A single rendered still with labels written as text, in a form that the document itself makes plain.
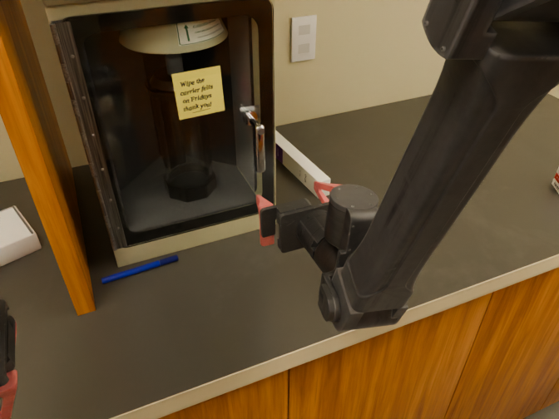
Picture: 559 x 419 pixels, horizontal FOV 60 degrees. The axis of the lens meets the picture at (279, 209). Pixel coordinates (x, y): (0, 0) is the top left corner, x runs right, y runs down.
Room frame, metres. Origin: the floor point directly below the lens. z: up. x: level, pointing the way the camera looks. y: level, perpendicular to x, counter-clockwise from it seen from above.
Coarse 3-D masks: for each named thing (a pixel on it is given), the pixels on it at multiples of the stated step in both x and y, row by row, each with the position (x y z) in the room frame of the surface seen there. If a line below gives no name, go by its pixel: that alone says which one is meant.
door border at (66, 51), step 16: (64, 32) 0.64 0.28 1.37; (64, 48) 0.64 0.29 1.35; (80, 64) 0.65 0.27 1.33; (80, 80) 0.65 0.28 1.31; (80, 96) 0.64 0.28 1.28; (80, 112) 0.64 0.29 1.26; (80, 128) 0.64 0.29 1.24; (96, 128) 0.65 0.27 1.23; (96, 144) 0.65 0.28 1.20; (96, 160) 0.64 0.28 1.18; (96, 176) 0.64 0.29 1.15; (112, 192) 0.65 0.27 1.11; (112, 208) 0.65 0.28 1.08; (112, 224) 0.64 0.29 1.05
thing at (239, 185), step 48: (240, 0) 0.74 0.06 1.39; (96, 48) 0.66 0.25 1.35; (144, 48) 0.68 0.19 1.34; (192, 48) 0.71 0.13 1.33; (240, 48) 0.74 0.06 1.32; (96, 96) 0.65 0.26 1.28; (144, 96) 0.68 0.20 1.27; (240, 96) 0.74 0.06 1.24; (144, 144) 0.67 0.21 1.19; (192, 144) 0.70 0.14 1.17; (240, 144) 0.74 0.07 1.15; (144, 192) 0.67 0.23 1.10; (192, 192) 0.70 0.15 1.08; (240, 192) 0.73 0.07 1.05; (144, 240) 0.66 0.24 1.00
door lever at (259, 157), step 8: (248, 112) 0.74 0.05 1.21; (248, 120) 0.73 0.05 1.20; (256, 120) 0.75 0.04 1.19; (256, 128) 0.70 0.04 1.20; (264, 128) 0.70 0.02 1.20; (256, 136) 0.70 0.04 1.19; (264, 136) 0.70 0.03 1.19; (256, 144) 0.70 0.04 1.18; (264, 144) 0.70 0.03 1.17; (256, 152) 0.70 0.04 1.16; (264, 152) 0.70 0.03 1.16; (256, 160) 0.70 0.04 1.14; (264, 160) 0.70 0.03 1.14; (256, 168) 0.70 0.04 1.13; (264, 168) 0.70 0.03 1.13
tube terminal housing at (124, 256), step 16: (112, 0) 0.68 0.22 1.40; (128, 0) 0.69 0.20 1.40; (144, 0) 0.70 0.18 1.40; (160, 0) 0.71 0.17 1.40; (176, 0) 0.72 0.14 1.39; (192, 0) 0.73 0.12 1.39; (208, 0) 0.74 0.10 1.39; (272, 0) 0.77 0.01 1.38; (48, 16) 0.65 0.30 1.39; (64, 16) 0.66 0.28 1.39; (224, 224) 0.73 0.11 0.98; (240, 224) 0.75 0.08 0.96; (256, 224) 0.76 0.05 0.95; (160, 240) 0.68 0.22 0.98; (176, 240) 0.69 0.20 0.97; (192, 240) 0.71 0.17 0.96; (208, 240) 0.72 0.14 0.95; (128, 256) 0.66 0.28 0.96; (144, 256) 0.67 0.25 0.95
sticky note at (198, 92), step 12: (192, 72) 0.71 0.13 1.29; (204, 72) 0.72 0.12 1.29; (216, 72) 0.72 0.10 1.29; (180, 84) 0.70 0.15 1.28; (192, 84) 0.71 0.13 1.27; (204, 84) 0.72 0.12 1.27; (216, 84) 0.72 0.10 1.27; (180, 96) 0.70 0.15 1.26; (192, 96) 0.71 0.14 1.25; (204, 96) 0.71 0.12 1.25; (216, 96) 0.72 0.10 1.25; (180, 108) 0.70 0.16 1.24; (192, 108) 0.71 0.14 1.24; (204, 108) 0.71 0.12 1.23; (216, 108) 0.72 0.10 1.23
